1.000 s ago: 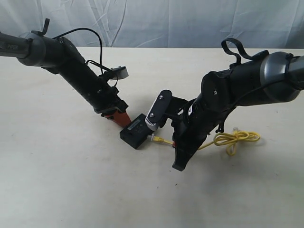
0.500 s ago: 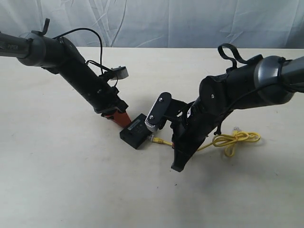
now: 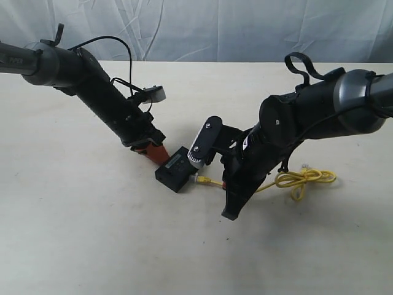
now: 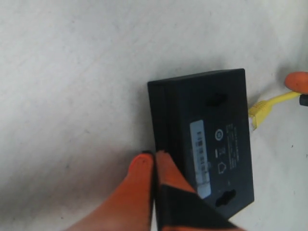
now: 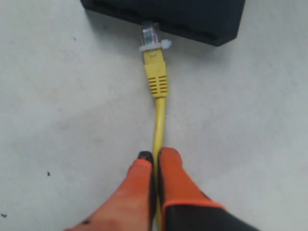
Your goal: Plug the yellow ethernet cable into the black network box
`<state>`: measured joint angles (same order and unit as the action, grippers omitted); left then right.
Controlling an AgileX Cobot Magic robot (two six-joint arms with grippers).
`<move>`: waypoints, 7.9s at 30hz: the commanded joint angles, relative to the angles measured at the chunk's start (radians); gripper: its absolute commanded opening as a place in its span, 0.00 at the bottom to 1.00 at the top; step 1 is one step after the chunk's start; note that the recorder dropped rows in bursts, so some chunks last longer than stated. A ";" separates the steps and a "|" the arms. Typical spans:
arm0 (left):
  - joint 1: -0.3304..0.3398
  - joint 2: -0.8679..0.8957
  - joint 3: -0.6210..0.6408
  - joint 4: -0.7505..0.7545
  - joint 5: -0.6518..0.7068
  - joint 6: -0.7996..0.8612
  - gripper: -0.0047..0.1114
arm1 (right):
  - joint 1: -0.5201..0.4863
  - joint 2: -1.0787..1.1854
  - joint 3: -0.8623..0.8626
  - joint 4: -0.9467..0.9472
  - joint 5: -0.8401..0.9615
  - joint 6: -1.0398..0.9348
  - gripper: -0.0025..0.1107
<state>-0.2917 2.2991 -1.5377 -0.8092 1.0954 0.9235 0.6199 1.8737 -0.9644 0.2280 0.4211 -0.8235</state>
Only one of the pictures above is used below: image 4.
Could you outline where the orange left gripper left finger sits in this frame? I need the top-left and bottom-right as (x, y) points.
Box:
(67, 154), (154, 231)

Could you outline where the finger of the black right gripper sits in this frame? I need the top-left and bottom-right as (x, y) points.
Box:
(299, 94), (308, 106)

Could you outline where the small black adapter box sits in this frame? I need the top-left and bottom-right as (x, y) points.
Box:
(147, 68), (254, 218)

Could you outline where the black orange left gripper right finger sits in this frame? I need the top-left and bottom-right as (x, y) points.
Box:
(155, 151), (242, 231)

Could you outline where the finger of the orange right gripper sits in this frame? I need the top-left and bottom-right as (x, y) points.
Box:
(284, 72), (308, 94)

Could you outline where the yellow ethernet cable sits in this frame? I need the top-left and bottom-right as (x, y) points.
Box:
(248, 90), (301, 132)

